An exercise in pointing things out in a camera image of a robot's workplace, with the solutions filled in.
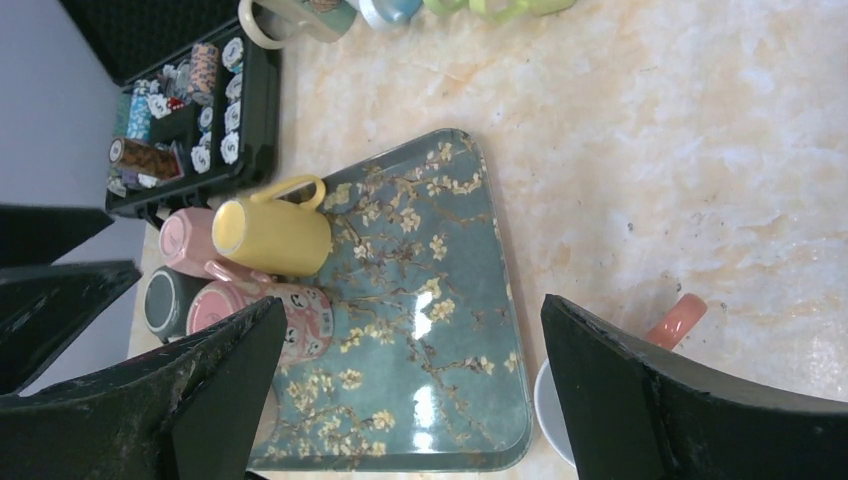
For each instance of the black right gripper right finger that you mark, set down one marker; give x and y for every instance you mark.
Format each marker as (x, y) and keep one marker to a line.
(718, 426)

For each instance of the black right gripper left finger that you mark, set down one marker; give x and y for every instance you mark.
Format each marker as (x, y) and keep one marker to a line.
(186, 410)

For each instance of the terracotta upside-down mug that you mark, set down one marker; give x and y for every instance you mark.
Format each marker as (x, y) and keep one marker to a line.
(593, 400)

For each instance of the red-bottomed glass mug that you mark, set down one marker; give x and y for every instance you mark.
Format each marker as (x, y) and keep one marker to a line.
(309, 317)

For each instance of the cream patterned mug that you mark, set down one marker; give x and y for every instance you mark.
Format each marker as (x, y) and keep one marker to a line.
(272, 25)

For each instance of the lime green faceted mug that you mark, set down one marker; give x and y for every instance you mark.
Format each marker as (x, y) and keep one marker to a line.
(500, 12)

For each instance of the white and blue mug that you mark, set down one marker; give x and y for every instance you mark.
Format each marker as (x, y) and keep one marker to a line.
(386, 15)

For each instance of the light green mug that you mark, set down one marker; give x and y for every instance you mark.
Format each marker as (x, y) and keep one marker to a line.
(445, 7)

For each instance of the light pink glass mug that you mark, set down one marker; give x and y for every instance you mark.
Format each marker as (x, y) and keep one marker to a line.
(268, 419)

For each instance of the black upside-down mug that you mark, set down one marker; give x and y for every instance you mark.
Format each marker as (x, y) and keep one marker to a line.
(167, 301)

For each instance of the pink upside-down mug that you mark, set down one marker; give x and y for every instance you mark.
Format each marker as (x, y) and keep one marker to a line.
(185, 241)

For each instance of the yellow upside-down mug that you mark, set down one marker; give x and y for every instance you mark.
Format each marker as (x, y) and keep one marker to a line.
(277, 230)

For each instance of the teal floral serving tray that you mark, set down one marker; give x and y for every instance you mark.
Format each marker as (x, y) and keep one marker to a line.
(425, 369)

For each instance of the black poker chip case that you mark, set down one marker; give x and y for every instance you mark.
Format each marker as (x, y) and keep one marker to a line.
(198, 107)

